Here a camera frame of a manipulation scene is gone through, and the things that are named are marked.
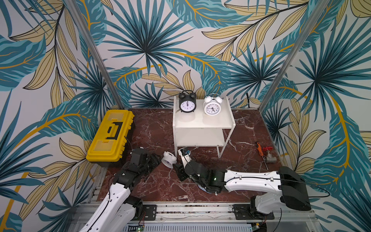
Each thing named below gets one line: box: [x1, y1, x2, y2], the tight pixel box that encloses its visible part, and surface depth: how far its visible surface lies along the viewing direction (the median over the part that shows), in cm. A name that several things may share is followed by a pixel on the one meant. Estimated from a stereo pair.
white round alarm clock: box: [161, 150, 178, 169], surface depth 86 cm
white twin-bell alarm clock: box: [203, 92, 224, 116], surface depth 69 cm
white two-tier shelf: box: [172, 96, 236, 159], surface depth 74 cm
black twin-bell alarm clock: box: [178, 89, 197, 113], surface depth 70 cm
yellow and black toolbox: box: [85, 109, 135, 168], surface depth 84 cm
